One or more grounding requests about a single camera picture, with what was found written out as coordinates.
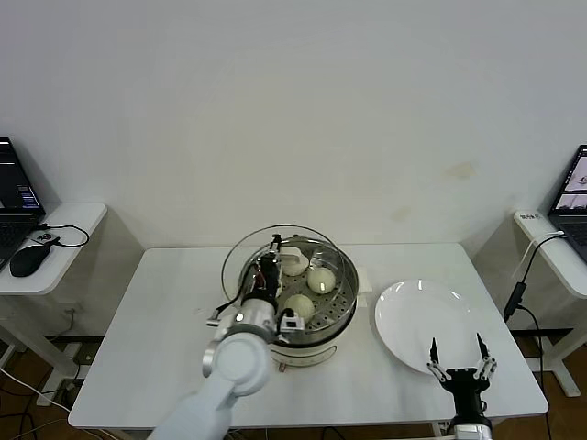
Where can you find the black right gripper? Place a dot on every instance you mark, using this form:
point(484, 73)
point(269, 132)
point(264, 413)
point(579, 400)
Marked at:
point(465, 387)

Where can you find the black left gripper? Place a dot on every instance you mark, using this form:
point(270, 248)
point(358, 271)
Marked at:
point(270, 275)

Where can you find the white steamed baozi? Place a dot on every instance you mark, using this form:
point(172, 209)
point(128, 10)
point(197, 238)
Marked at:
point(293, 268)
point(320, 280)
point(298, 306)

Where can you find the white round plate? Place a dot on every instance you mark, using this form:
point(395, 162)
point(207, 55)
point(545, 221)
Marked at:
point(422, 311)

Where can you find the cream electric cooking pot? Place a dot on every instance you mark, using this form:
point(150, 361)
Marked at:
point(312, 355)

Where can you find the white side desk with label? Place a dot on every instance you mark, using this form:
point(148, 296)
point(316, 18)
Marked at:
point(568, 280)

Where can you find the grey laptop with image windows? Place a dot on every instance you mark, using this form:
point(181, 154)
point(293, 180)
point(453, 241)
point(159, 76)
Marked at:
point(573, 201)

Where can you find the white side desk with mouse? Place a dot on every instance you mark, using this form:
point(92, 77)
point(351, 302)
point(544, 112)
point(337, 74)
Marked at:
point(69, 256)

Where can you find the small black dongle with sticker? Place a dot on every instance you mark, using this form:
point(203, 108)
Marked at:
point(46, 238)

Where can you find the black computer mouse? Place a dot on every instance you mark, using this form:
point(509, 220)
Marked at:
point(27, 262)

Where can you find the black laptop with dark screen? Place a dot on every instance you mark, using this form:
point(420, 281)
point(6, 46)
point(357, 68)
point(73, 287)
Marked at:
point(14, 183)

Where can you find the white floor power strip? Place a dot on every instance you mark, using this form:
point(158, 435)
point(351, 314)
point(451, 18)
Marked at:
point(48, 399)

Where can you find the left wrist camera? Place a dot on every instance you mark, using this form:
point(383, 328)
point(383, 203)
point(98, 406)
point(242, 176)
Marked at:
point(290, 323)

